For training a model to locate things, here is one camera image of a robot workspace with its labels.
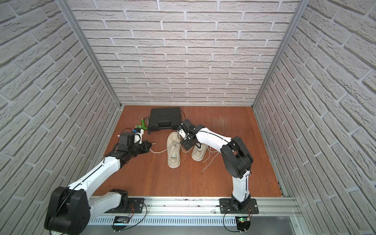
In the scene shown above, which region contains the beige sneaker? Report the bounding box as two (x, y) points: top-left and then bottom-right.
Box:
(192, 144), (219, 173)
(150, 132), (182, 169)

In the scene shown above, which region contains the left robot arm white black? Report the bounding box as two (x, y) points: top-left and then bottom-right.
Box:
(44, 128), (152, 235)

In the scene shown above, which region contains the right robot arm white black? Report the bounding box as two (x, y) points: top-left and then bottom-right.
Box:
(178, 119), (254, 212)

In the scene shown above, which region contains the black plastic tool case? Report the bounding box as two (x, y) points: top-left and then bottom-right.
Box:
(147, 107), (182, 134)

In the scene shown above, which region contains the left controller board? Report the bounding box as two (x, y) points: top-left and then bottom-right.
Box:
(112, 216), (131, 232)

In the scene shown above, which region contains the controller board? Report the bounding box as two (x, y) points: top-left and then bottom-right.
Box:
(112, 216), (131, 232)
(235, 216), (251, 233)

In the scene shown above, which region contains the right controller board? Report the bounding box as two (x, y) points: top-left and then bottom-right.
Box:
(235, 216), (251, 233)

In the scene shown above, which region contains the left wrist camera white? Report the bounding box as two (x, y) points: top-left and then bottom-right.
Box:
(133, 128), (144, 144)

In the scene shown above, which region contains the green handled tool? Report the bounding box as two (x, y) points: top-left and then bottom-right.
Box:
(135, 117), (148, 131)

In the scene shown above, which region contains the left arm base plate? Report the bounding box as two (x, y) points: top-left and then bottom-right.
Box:
(106, 197), (145, 213)

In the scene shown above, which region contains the aluminium front rail frame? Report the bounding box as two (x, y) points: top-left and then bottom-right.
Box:
(87, 197), (308, 235)

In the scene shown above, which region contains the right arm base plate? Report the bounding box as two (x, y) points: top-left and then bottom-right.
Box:
(219, 197), (259, 214)

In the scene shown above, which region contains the left corner aluminium post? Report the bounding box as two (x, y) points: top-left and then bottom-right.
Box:
(56, 0), (121, 109)

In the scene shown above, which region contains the corner aluminium post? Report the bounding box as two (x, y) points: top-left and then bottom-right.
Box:
(252, 0), (309, 110)
(56, 0), (121, 109)

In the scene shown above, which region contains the right corner aluminium post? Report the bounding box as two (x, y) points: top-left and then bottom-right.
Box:
(252, 0), (309, 110)

